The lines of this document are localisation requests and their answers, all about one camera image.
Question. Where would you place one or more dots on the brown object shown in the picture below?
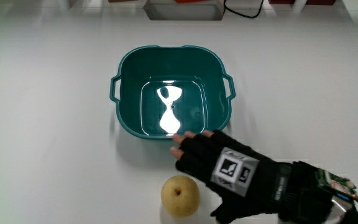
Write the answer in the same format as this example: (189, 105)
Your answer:
(121, 1)

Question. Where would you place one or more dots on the person's right forearm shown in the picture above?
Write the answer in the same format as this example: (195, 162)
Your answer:
(309, 199)

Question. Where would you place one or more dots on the yellow pear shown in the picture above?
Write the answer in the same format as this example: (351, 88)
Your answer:
(180, 196)

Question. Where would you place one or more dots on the teal plastic basin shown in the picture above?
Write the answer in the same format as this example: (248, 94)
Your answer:
(172, 93)

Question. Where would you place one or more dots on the white post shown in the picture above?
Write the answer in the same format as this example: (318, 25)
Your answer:
(299, 5)

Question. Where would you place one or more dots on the white box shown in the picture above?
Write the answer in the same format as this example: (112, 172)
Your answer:
(183, 12)

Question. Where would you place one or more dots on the orange object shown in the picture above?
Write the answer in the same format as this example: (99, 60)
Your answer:
(186, 1)

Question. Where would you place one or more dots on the person's right hand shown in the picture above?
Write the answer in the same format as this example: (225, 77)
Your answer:
(253, 189)

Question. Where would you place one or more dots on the white desk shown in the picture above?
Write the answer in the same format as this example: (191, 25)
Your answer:
(48, 124)

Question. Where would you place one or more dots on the dark red object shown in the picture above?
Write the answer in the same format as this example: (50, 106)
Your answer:
(319, 2)

